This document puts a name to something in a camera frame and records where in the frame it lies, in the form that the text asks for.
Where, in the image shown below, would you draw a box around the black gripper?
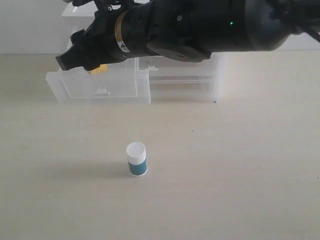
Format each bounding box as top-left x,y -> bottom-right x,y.
55,0 -> 130,71

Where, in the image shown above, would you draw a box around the yellow cheese wedge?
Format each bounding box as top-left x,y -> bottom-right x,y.
89,64 -> 108,75

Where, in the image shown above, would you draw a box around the white capped teal bottle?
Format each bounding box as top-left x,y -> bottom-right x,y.
126,142 -> 148,177

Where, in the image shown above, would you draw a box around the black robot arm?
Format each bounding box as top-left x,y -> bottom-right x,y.
56,0 -> 320,71

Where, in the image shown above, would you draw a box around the middle wide clear drawer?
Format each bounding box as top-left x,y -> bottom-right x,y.
139,56 -> 217,77

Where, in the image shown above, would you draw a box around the wide clear drawer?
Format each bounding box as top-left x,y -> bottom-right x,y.
139,56 -> 217,77
150,80 -> 220,102

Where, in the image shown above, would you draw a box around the white plastic drawer cabinet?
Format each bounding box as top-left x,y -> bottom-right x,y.
56,0 -> 226,104

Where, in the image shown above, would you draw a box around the bottom wide clear drawer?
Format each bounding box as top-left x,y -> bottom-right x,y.
150,80 -> 220,102

